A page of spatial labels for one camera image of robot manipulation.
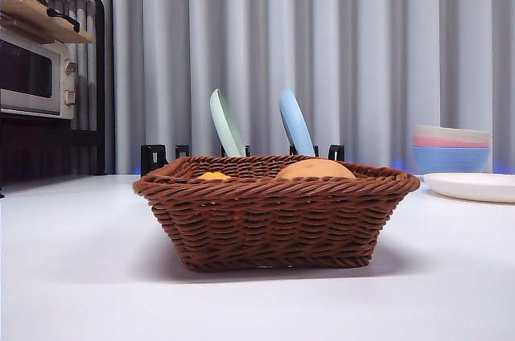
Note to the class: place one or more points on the orange corn cob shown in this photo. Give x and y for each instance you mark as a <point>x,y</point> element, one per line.
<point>213,176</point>

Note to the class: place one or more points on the tan potato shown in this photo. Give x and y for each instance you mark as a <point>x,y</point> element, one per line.
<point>316,169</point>

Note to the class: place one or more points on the brown wicker basket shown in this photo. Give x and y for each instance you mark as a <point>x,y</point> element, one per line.
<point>273,220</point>

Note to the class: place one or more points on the pale green plate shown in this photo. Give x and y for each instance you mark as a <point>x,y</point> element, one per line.
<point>225,128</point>

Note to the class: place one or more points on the light blue plate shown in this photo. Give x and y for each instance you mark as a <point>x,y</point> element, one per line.
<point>295,124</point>

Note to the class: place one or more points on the black plate rack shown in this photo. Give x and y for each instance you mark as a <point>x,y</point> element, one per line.
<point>153,156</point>

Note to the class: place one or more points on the grey curtain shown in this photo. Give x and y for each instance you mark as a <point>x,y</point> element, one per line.
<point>342,35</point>

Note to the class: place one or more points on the pink bowl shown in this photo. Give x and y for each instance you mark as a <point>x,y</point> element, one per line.
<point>442,142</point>

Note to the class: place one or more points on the cream bowl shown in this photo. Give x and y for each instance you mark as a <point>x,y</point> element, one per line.
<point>450,132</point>

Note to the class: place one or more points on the black metal shelf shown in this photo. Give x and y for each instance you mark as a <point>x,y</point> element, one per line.
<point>48,152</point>

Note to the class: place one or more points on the white plate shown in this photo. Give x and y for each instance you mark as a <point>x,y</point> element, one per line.
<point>475,187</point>

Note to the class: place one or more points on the silver toaster oven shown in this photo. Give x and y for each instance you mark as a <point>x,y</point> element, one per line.
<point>24,71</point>

